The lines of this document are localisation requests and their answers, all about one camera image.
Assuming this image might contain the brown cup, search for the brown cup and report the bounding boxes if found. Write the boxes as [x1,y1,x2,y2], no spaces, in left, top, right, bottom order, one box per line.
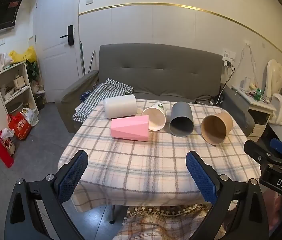
[201,112,232,146]

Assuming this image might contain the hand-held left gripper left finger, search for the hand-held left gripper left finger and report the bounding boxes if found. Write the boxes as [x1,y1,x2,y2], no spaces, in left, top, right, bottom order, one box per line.
[4,150,89,240]

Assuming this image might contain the white open shelf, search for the white open shelf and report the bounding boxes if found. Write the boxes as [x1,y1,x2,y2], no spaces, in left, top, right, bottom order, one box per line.
[0,61,40,117]

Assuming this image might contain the yellow plastic bag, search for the yellow plastic bag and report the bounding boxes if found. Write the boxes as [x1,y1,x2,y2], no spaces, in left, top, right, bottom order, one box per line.
[9,46,37,64]

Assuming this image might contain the plaid tablecloth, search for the plaid tablecloth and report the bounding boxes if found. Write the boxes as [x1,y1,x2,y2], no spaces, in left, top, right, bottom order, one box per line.
[58,99,261,213]

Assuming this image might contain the red shopping bag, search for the red shopping bag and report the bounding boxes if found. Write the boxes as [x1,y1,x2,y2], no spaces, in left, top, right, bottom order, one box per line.
[8,112,33,140]

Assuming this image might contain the plaid pompom blanket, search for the plaid pompom blanket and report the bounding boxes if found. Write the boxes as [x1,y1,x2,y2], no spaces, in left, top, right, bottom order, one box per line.
[116,204,227,240]

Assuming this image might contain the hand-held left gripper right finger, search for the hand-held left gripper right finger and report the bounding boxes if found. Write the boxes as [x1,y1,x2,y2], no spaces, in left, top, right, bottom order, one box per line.
[185,151,277,240]

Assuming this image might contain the person's right hand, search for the person's right hand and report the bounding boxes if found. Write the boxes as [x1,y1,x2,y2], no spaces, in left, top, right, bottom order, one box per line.
[265,189,282,233]

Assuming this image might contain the black cable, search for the black cable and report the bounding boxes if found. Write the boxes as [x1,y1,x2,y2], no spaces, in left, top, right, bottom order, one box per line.
[188,64,235,106]

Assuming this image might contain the white hanging cable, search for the white hanging cable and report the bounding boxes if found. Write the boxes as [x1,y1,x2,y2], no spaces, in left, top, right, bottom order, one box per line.
[236,40,259,87]

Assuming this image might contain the red bottle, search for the red bottle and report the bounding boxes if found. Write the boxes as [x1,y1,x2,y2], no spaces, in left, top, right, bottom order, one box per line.
[0,130,15,168]

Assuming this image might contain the green mop handle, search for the green mop handle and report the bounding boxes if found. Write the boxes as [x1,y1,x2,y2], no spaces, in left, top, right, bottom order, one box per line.
[79,41,86,77]

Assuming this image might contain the green checked cloth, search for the green checked cloth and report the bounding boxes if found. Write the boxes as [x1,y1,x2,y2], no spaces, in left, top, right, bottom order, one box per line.
[73,78,134,123]

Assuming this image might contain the black door lock handle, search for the black door lock handle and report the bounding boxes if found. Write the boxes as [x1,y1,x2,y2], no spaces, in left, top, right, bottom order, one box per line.
[60,25,74,46]

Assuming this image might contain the grey sofa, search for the grey sofa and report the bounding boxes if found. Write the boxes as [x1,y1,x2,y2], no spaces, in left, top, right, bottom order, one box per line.
[55,44,255,137]

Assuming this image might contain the white plastic bag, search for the white plastic bag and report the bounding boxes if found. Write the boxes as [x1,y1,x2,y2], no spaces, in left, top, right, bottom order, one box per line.
[21,108,40,127]

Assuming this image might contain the frosted white cup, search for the frosted white cup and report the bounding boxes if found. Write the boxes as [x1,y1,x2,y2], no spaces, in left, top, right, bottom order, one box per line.
[104,94,137,119]

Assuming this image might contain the white door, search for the white door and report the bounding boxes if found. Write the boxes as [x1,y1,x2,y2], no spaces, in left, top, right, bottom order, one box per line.
[32,0,81,103]

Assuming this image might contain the pink faceted cup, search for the pink faceted cup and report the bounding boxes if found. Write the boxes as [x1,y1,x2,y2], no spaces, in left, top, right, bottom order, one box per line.
[110,115,149,142]

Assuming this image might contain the green plant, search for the green plant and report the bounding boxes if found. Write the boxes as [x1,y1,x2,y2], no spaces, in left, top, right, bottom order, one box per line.
[26,60,41,82]

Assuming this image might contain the white cup with green print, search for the white cup with green print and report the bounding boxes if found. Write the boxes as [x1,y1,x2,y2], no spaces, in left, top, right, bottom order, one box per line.
[141,102,167,131]

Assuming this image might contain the white nightstand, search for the white nightstand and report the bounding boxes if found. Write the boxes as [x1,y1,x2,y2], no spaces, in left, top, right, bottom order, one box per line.
[232,85,277,142]

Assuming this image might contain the white wall socket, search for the white wall socket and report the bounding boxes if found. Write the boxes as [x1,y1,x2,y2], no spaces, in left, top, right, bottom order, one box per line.
[222,51,236,67]

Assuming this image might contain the grey cup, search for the grey cup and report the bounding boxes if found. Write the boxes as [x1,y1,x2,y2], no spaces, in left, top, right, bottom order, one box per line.
[169,102,194,138]

